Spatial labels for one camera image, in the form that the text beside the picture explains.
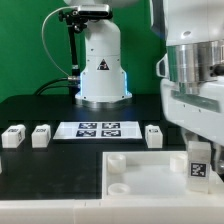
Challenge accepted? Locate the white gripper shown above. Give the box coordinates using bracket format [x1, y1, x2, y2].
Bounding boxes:
[160, 78, 224, 174]

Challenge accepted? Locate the white square table top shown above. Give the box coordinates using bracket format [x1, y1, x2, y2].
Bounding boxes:
[102, 151, 224, 199]

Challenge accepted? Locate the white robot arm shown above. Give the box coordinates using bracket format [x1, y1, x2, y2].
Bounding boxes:
[64, 0, 224, 174]

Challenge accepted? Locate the white sheet with markers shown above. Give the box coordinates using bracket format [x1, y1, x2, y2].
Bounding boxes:
[53, 121, 142, 140]

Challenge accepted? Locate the white L-shaped obstacle wall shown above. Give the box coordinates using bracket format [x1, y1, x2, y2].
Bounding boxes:
[0, 195, 224, 224]

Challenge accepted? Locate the grey camera cable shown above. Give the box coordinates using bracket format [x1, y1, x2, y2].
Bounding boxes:
[41, 5, 80, 78]

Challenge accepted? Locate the black camera on stand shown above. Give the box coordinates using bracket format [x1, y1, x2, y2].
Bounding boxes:
[77, 4, 111, 18]

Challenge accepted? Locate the black base cable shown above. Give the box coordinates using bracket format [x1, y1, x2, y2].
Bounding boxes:
[35, 77, 81, 97]

